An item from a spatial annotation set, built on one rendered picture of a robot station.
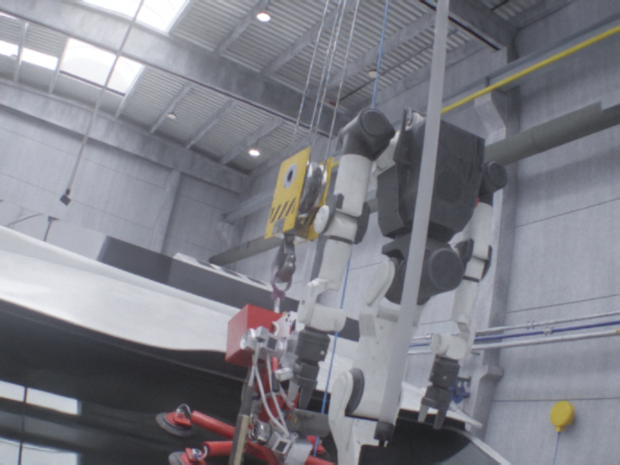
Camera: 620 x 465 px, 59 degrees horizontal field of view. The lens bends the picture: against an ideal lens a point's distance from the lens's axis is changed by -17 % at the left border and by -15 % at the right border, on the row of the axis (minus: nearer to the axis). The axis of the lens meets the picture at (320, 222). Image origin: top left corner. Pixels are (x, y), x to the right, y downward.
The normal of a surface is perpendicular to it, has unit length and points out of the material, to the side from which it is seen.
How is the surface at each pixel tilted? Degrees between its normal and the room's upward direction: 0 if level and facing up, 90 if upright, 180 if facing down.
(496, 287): 90
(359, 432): 60
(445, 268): 90
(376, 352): 100
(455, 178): 105
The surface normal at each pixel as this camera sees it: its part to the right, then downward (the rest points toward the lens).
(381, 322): 0.34, -0.07
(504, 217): 0.50, -0.19
